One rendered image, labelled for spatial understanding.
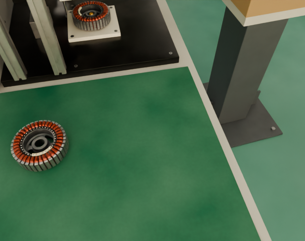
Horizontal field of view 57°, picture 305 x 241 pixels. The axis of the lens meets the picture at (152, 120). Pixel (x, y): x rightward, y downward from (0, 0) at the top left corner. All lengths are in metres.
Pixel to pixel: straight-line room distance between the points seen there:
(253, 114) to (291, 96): 0.31
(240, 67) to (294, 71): 0.84
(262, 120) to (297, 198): 0.46
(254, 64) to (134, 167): 0.89
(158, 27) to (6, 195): 0.61
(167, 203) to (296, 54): 1.83
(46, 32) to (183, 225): 0.51
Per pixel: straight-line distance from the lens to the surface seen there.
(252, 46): 1.25
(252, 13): 1.03
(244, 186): 0.60
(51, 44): 0.72
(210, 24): 2.33
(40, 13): 0.68
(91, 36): 0.85
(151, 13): 0.95
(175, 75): 0.76
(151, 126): 0.65
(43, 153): 0.61
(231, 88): 1.39
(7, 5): 1.03
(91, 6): 0.93
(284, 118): 1.78
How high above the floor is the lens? 1.27
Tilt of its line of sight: 53 degrees down
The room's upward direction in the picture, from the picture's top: straight up
